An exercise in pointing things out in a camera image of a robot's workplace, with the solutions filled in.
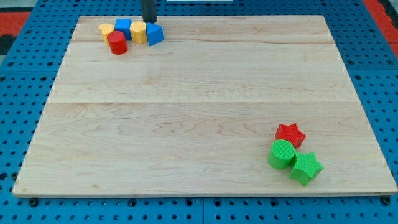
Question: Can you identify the wooden board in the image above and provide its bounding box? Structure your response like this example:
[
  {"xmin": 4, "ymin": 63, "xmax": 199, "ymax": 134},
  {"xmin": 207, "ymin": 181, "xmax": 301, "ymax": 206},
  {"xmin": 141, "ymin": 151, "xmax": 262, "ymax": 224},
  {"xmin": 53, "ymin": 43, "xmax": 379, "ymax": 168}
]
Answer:
[{"xmin": 12, "ymin": 15, "xmax": 397, "ymax": 198}]

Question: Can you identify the blue triangle block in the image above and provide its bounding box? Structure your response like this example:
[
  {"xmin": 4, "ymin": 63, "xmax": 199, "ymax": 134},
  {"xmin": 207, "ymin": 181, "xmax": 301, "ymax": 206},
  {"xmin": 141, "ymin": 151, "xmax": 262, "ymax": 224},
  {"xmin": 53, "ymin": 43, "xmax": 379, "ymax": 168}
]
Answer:
[{"xmin": 146, "ymin": 23, "xmax": 164, "ymax": 46}]

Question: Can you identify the green cylinder block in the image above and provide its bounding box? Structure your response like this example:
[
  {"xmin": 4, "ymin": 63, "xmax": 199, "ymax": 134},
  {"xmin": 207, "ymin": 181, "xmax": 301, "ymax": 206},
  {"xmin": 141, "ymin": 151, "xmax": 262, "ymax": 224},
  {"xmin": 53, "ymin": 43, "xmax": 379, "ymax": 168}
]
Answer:
[{"xmin": 267, "ymin": 139, "xmax": 295, "ymax": 169}]

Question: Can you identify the red star block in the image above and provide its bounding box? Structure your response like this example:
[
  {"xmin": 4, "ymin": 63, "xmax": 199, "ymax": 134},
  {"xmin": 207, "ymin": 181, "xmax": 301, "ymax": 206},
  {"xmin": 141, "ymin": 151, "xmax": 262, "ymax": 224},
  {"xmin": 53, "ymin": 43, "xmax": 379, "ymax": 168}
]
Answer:
[{"xmin": 275, "ymin": 123, "xmax": 306, "ymax": 149}]

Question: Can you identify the yellow hexagon block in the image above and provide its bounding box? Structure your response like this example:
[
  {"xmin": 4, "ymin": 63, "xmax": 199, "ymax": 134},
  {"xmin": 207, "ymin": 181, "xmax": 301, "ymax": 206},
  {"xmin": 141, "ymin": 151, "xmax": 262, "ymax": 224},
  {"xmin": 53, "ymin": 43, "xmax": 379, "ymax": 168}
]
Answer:
[{"xmin": 130, "ymin": 21, "xmax": 147, "ymax": 44}]

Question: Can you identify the red cylinder block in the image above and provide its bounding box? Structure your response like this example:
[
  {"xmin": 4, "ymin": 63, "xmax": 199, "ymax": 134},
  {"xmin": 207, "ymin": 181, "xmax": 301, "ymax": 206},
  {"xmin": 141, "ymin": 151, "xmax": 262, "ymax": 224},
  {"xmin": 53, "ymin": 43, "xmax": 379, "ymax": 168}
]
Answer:
[{"xmin": 107, "ymin": 31, "xmax": 128, "ymax": 55}]

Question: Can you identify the blue square block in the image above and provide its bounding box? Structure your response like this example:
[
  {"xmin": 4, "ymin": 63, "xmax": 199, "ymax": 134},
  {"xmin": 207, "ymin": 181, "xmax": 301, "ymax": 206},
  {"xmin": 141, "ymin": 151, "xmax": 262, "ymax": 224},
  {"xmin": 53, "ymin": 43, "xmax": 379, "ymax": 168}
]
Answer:
[{"xmin": 114, "ymin": 18, "xmax": 132, "ymax": 41}]

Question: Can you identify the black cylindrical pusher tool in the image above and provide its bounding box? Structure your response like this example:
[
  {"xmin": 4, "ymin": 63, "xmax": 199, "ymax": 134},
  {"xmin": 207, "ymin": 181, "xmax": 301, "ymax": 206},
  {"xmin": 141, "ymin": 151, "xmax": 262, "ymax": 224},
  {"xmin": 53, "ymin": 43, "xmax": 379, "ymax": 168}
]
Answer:
[{"xmin": 140, "ymin": 0, "xmax": 157, "ymax": 23}]

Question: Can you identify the green star block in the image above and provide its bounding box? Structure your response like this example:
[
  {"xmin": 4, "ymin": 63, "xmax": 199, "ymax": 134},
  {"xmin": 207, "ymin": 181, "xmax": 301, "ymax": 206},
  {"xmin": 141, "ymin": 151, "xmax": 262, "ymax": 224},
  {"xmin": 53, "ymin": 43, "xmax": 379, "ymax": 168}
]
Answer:
[{"xmin": 289, "ymin": 152, "xmax": 324, "ymax": 187}]

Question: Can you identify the yellow heart block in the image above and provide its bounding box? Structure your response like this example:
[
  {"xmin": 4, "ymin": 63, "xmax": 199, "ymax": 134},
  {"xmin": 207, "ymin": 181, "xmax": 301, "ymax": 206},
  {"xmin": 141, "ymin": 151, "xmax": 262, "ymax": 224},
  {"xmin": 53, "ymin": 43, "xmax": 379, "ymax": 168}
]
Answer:
[{"xmin": 98, "ymin": 23, "xmax": 114, "ymax": 45}]

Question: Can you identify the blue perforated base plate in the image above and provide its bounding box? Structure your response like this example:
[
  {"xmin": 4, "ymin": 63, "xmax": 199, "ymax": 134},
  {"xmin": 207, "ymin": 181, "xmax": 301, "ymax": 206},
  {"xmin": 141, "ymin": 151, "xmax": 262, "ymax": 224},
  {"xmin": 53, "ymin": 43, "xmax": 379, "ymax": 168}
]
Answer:
[{"xmin": 1, "ymin": 1, "xmax": 397, "ymax": 223}]

